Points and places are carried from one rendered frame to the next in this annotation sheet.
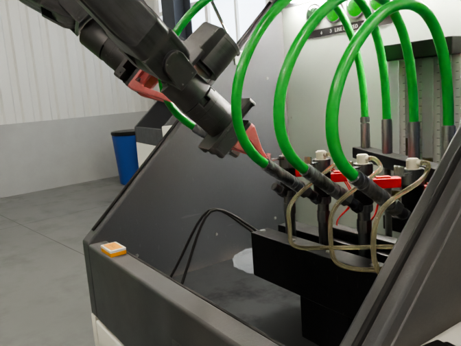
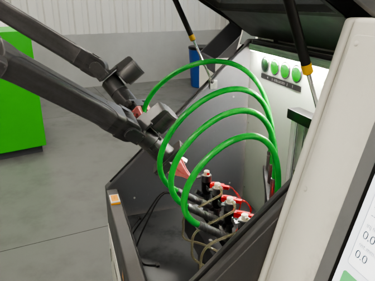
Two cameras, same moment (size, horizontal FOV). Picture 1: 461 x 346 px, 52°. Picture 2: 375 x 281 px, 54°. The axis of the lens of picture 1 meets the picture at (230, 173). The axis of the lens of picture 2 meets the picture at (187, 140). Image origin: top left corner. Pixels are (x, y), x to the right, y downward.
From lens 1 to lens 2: 0.48 m
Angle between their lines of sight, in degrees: 19
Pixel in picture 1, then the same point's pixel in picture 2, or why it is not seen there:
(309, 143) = (254, 143)
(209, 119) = (155, 156)
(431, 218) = (215, 265)
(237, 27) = not seen: outside the picture
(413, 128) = (272, 182)
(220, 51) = (163, 121)
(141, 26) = (109, 121)
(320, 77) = not seen: hidden behind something
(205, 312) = (131, 262)
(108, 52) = (115, 98)
